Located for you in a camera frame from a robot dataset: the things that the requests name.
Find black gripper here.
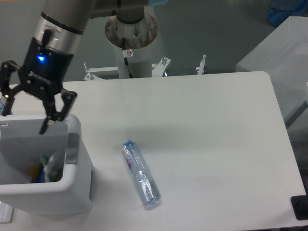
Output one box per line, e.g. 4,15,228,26
0,36,78,135

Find clear plastic bag trash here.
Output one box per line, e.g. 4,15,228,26
38,146,65,183

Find clear plastic water bottle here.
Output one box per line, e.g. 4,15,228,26
121,140,162,209

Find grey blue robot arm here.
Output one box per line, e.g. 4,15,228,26
0,0,164,134

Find white plastic trash can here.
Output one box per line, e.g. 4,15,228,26
0,115,93,215

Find blue yellow trash package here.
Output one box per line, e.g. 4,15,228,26
28,164,46,183

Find blue white patterned packet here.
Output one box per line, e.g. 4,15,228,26
0,99,5,115

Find white covered side table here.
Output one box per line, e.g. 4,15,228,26
236,16,308,127

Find blue plastic bag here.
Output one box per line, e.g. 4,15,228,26
267,0,308,27

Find black device at edge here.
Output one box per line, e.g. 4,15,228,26
291,195,308,220

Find white pedestal base frame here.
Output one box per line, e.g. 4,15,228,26
84,54,207,81

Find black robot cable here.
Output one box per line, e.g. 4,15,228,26
121,37,133,78

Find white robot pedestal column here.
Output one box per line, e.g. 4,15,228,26
105,13,158,79

